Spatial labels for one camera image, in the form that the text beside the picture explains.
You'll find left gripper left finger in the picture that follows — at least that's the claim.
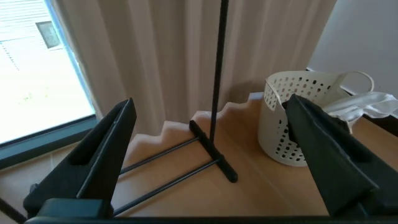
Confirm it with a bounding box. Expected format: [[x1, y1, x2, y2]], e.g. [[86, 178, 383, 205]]
[[23, 97, 137, 218]]

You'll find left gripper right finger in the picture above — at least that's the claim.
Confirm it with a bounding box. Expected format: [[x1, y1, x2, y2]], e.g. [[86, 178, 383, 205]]
[[281, 93, 398, 218]]

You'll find white printed t-shirt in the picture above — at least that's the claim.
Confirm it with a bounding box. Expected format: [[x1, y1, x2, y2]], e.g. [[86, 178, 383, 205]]
[[322, 91, 398, 131]]

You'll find white laundry basket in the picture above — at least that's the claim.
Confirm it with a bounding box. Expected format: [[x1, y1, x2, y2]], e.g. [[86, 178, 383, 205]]
[[257, 70, 375, 167]]

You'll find black clothes rack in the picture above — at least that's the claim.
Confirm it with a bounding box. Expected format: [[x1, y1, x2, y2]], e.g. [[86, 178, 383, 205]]
[[113, 0, 239, 217]]

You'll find window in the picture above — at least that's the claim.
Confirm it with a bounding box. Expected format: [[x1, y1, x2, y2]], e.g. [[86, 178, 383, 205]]
[[0, 0, 100, 170]]

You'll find beige curtain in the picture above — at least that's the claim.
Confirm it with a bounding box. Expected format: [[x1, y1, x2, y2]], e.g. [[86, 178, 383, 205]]
[[51, 0, 338, 147]]

